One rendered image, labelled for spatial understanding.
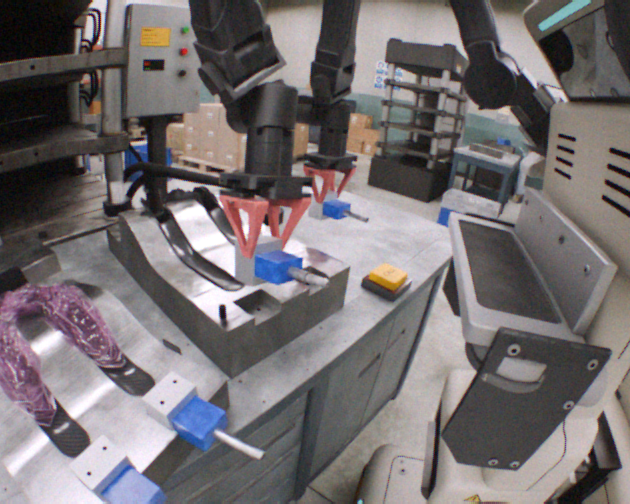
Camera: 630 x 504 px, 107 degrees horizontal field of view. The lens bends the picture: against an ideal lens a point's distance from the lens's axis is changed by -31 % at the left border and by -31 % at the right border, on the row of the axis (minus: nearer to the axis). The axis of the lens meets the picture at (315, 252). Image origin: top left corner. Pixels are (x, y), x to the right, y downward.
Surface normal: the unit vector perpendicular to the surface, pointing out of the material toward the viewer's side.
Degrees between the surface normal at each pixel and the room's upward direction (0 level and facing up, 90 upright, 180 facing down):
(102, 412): 0
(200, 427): 0
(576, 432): 8
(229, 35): 109
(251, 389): 0
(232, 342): 90
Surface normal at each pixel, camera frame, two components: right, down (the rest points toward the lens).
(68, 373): 0.52, -0.66
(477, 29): -0.59, 0.43
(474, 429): -0.30, 0.40
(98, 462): 0.10, -0.89
